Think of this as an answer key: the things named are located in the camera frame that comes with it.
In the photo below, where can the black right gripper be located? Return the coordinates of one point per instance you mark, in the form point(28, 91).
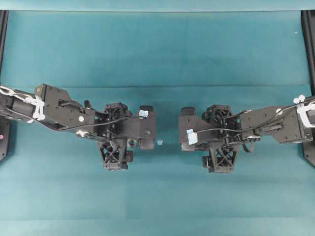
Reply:
point(215, 131)

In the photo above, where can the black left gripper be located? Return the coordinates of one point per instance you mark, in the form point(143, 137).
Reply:
point(119, 125)

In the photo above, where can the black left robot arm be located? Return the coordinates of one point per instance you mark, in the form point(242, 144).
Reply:
point(53, 108)

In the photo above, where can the teal table mat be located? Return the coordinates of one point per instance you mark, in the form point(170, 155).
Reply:
point(54, 184)

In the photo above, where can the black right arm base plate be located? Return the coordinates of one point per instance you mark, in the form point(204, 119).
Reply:
point(307, 153)

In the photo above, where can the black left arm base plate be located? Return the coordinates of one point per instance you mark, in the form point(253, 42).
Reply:
point(5, 131)

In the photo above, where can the black aluminium frame rail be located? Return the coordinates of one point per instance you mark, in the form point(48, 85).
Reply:
point(308, 28)

